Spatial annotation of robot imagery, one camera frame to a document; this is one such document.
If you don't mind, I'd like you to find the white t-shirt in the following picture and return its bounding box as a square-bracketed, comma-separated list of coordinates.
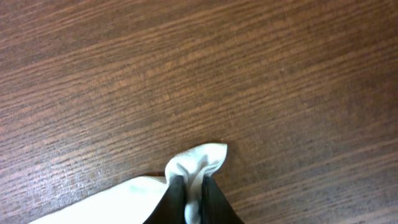
[34, 143, 228, 224]

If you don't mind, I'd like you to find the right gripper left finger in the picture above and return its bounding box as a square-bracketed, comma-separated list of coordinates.
[144, 175, 187, 224]

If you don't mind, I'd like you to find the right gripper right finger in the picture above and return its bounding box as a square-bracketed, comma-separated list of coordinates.
[200, 176, 244, 224]

